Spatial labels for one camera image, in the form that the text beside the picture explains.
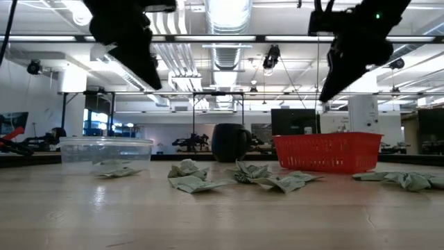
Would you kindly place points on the black ceiling-mounted camera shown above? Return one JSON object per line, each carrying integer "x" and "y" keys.
{"x": 396, "y": 63}
{"x": 271, "y": 57}
{"x": 34, "y": 67}

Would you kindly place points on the dark cabinet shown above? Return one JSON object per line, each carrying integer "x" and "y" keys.
{"x": 431, "y": 128}

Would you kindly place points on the red plastic mesh basket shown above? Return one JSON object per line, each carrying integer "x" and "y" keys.
{"x": 329, "y": 152}

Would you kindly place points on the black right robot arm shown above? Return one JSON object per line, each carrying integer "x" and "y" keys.
{"x": 388, "y": 10}

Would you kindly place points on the black monitor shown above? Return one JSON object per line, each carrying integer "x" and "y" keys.
{"x": 293, "y": 121}

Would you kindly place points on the red-orange and black tool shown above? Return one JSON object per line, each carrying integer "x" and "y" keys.
{"x": 14, "y": 133}

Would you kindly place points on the black beam with light strips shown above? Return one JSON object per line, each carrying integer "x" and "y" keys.
{"x": 170, "y": 38}

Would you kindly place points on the clear plastic food container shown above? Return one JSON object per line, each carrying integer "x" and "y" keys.
{"x": 79, "y": 149}

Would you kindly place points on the black background robot arms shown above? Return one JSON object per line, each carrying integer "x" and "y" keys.
{"x": 38, "y": 143}
{"x": 190, "y": 142}

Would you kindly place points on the black background rig frame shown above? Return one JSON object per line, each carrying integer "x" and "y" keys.
{"x": 218, "y": 93}
{"x": 64, "y": 111}

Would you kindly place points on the dark mug with green interior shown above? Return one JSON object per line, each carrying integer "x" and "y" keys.
{"x": 229, "y": 142}

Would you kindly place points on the silver ceiling air duct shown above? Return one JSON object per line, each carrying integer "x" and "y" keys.
{"x": 227, "y": 55}

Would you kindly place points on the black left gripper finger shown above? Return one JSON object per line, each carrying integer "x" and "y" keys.
{"x": 133, "y": 66}
{"x": 147, "y": 59}

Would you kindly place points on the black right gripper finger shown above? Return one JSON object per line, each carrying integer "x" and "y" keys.
{"x": 350, "y": 74}
{"x": 331, "y": 73}

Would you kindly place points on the dark wall screen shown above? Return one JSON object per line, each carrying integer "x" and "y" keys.
{"x": 14, "y": 121}

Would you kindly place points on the black aluminium table frame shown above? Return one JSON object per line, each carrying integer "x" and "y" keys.
{"x": 21, "y": 159}

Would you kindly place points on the white square pillar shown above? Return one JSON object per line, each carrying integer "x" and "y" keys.
{"x": 362, "y": 118}

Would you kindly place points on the person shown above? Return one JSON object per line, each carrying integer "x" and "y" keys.
{"x": 59, "y": 132}

